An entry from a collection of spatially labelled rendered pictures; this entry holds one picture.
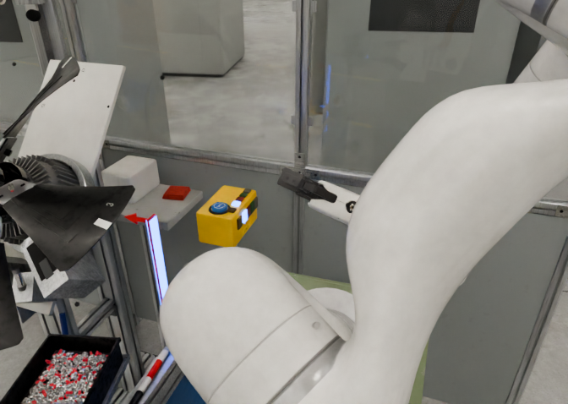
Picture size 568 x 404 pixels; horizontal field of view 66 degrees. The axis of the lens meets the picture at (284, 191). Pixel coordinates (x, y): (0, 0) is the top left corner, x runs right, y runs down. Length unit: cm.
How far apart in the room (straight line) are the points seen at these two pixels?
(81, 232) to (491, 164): 79
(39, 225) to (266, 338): 70
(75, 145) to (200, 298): 101
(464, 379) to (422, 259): 165
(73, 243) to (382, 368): 72
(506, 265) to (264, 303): 129
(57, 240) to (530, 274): 135
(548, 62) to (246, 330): 39
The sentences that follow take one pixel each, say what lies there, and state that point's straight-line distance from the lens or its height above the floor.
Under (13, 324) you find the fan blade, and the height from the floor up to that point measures 95.
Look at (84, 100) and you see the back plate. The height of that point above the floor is 128.
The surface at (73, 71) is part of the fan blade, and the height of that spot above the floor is 142.
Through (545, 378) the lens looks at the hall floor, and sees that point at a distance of 238.
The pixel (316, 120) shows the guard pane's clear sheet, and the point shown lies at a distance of 143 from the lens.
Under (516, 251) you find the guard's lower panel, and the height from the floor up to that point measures 81.
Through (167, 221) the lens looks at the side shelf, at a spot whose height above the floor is 86.
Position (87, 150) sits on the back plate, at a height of 117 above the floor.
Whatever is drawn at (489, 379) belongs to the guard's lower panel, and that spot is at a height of 24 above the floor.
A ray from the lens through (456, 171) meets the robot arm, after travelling 30.
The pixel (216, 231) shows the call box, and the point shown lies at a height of 103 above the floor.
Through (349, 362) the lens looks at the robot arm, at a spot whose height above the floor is 138.
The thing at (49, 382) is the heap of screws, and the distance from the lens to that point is 110.
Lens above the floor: 163
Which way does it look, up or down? 28 degrees down
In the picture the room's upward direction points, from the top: straight up
